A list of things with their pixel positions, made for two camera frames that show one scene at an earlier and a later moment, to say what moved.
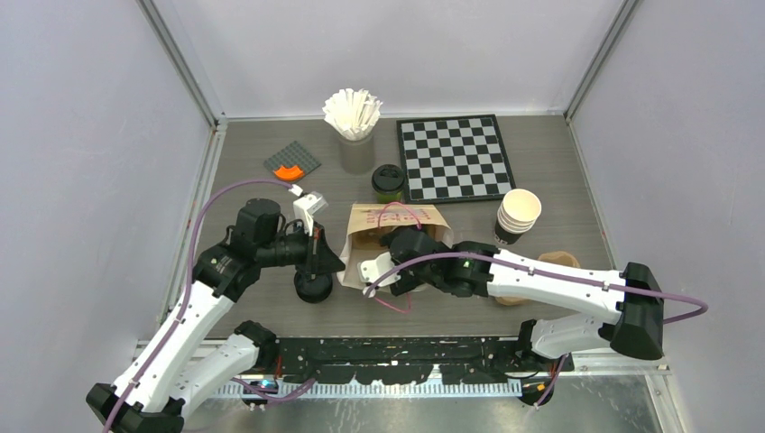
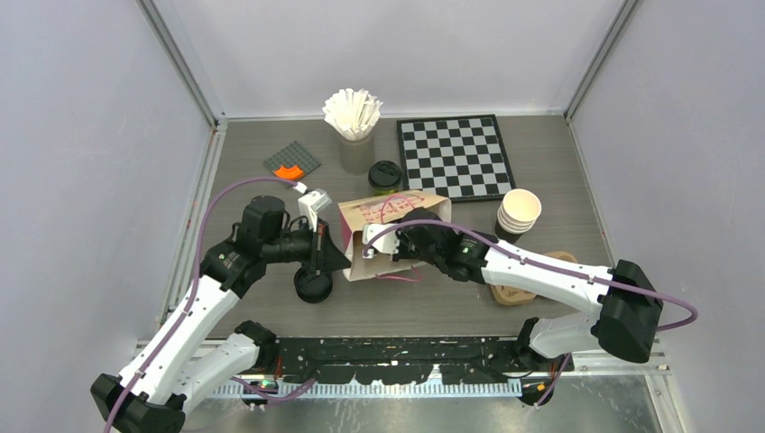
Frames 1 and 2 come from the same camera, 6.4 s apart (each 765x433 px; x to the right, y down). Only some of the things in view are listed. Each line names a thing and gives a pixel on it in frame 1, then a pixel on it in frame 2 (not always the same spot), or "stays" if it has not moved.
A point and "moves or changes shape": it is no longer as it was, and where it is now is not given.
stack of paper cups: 519,210 stays
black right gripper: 407,281 -> 403,253
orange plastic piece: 289,174 stays
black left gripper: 323,258 stays
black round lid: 313,290 stays
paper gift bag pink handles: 369,223 moves or changes shape
